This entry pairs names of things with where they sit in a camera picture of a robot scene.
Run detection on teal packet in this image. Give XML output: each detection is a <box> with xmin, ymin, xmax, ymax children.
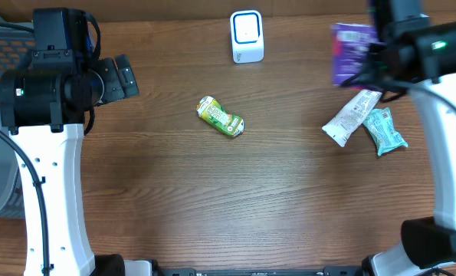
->
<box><xmin>363</xmin><ymin>107</ymin><xmax>408</xmax><ymax>156</ymax></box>

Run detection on white tube gold cap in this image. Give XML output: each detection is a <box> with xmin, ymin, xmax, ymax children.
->
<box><xmin>322</xmin><ymin>90</ymin><xmax>382</xmax><ymax>147</ymax></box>

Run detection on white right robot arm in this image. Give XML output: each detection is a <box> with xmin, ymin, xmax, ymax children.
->
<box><xmin>363</xmin><ymin>0</ymin><xmax>456</xmax><ymax>275</ymax></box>

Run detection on purple snack packet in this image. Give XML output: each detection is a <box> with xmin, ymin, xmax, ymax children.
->
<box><xmin>331</xmin><ymin>23</ymin><xmax>378</xmax><ymax>86</ymax></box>

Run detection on black front rail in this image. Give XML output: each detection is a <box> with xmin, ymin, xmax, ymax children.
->
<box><xmin>152</xmin><ymin>266</ymin><xmax>363</xmax><ymax>276</ymax></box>

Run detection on brown cardboard back panel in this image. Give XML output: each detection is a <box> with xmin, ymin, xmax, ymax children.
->
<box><xmin>0</xmin><ymin>0</ymin><xmax>368</xmax><ymax>22</ymax></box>

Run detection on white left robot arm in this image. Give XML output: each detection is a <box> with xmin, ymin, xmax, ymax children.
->
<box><xmin>0</xmin><ymin>8</ymin><xmax>152</xmax><ymax>275</ymax></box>

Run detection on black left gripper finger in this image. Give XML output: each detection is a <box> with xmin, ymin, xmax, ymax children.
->
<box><xmin>123</xmin><ymin>74</ymin><xmax>139</xmax><ymax>98</ymax></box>
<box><xmin>115</xmin><ymin>54</ymin><xmax>133</xmax><ymax>77</ymax></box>

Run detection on green snack pouch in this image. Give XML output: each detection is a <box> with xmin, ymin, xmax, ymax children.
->
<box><xmin>196</xmin><ymin>96</ymin><xmax>244</xmax><ymax>138</ymax></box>

